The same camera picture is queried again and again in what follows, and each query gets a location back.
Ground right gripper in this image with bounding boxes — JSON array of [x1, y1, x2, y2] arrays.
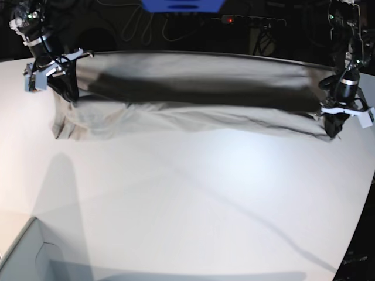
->
[[23, 49, 94, 102]]

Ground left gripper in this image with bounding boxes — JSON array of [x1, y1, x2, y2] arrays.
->
[[321, 97, 374, 138]]

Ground beige t-shirt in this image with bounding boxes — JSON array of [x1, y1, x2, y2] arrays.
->
[[52, 51, 332, 142]]

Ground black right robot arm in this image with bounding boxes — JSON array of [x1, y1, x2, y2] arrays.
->
[[9, 1, 94, 102]]

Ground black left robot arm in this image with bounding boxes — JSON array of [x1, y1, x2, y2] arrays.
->
[[319, 1, 374, 139]]

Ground blue plastic crate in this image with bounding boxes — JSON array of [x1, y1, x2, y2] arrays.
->
[[141, 0, 225, 13]]

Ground white power strip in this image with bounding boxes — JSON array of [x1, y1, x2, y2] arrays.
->
[[220, 15, 287, 28]]

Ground grey cardboard box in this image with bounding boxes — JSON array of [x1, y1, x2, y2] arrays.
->
[[1, 217, 94, 280]]

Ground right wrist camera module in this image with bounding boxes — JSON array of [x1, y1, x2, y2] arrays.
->
[[24, 72, 47, 92]]

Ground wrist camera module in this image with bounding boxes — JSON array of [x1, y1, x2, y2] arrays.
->
[[358, 107, 375, 129], [24, 72, 47, 92]]

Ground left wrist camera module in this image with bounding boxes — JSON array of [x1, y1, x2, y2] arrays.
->
[[358, 107, 375, 129]]

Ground yellowish coiled cables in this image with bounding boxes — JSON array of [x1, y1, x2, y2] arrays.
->
[[121, 5, 188, 44]]

